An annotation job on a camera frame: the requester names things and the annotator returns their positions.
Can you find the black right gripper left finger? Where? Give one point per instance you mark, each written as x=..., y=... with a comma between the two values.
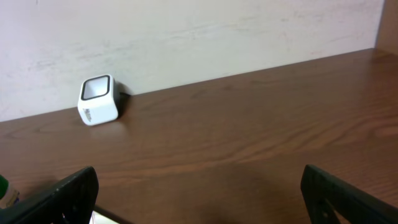
x=71, y=200

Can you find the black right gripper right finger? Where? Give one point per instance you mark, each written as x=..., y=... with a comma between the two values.
x=326, y=195

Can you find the white Panadol box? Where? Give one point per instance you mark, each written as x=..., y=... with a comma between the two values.
x=97, y=218

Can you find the white barcode scanner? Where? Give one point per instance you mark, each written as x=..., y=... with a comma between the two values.
x=99, y=99

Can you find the green lid jar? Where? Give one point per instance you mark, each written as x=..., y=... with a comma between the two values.
x=9, y=196

